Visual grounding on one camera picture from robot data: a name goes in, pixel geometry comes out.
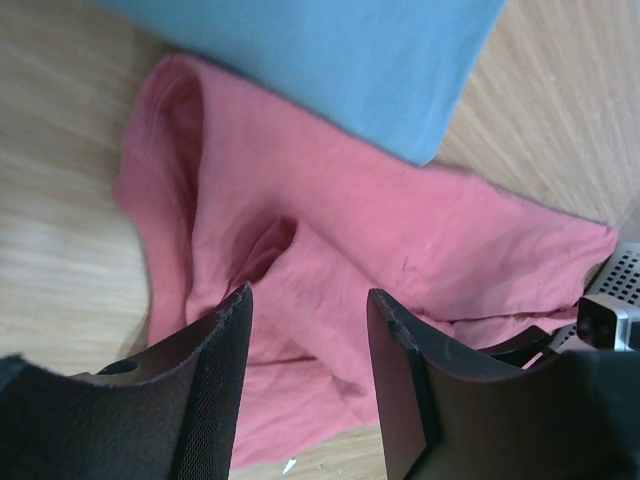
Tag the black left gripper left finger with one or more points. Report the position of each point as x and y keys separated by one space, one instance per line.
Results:
x=167 y=412

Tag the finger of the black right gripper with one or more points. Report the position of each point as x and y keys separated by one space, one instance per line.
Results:
x=529 y=349

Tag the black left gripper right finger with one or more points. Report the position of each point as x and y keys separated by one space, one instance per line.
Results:
x=451 y=412

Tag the salmon red t-shirt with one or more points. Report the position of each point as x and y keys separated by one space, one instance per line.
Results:
x=229 y=184

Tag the white plastic laundry basket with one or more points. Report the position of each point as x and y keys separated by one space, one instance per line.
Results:
x=619 y=277

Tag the folded blue-grey t-shirt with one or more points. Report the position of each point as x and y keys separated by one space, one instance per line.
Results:
x=390 y=72

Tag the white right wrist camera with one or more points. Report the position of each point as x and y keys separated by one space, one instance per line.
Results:
x=607 y=323

